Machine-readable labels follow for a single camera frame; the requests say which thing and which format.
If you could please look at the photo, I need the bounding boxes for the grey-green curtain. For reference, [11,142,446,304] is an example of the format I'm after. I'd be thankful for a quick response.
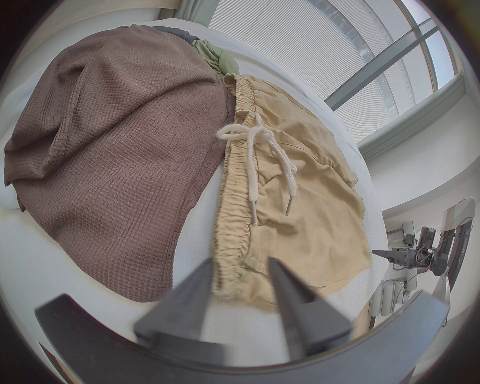
[180,0,219,29]

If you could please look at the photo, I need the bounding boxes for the window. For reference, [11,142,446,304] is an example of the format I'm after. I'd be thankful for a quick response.
[208,0,456,143]

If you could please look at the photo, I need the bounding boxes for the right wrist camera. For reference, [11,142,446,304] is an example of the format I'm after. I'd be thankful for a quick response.
[401,221,417,246]

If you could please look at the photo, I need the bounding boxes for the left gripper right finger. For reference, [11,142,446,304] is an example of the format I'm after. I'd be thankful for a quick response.
[268,257,353,361]

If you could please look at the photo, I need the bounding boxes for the brown garment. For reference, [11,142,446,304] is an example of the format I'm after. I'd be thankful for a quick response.
[4,24,237,304]

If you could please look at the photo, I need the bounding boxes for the bed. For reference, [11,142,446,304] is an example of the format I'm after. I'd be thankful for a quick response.
[0,0,389,362]

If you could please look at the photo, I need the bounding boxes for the tan shorts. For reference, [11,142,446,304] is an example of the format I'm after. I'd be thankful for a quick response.
[211,74,373,340]

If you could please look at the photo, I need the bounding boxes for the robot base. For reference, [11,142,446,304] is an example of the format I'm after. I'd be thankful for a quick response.
[369,262,452,329]

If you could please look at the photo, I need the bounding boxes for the green garment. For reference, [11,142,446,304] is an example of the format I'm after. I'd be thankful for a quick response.
[191,37,241,85]

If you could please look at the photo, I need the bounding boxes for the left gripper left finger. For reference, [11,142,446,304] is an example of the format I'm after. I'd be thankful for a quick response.
[134,259,214,346]

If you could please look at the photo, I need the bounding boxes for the black garment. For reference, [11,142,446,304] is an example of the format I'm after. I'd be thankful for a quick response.
[152,25,201,46]

